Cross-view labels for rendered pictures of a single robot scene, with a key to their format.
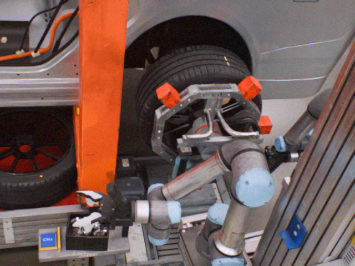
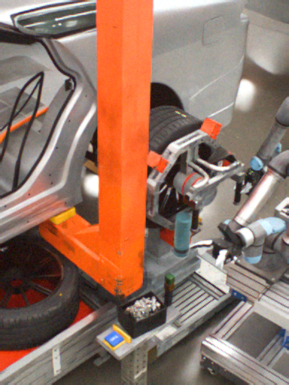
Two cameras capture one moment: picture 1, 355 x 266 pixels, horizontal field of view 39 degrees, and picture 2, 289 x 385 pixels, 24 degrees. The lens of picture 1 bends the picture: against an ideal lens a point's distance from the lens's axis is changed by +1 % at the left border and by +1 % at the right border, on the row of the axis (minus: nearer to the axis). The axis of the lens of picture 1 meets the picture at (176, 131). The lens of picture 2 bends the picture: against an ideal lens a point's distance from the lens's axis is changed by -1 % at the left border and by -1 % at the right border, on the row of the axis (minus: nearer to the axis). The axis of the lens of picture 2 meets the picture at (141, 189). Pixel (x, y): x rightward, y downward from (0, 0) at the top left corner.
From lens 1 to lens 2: 157 cm
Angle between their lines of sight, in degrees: 20
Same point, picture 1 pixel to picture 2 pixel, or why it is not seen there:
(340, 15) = (236, 44)
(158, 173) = not seen: hidden behind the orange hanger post
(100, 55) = (133, 140)
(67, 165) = (74, 276)
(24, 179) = (50, 304)
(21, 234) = (65, 359)
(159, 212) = (258, 230)
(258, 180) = not seen: outside the picture
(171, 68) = not seen: hidden behind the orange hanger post
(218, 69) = (182, 122)
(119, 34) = (145, 115)
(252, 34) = (181, 85)
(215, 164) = (272, 179)
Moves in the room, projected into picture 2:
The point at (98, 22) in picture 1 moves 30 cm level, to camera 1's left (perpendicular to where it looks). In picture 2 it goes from (132, 111) to (62, 125)
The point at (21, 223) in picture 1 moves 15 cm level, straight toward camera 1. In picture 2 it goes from (65, 346) to (86, 362)
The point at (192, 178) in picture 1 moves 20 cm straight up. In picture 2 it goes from (258, 198) to (264, 159)
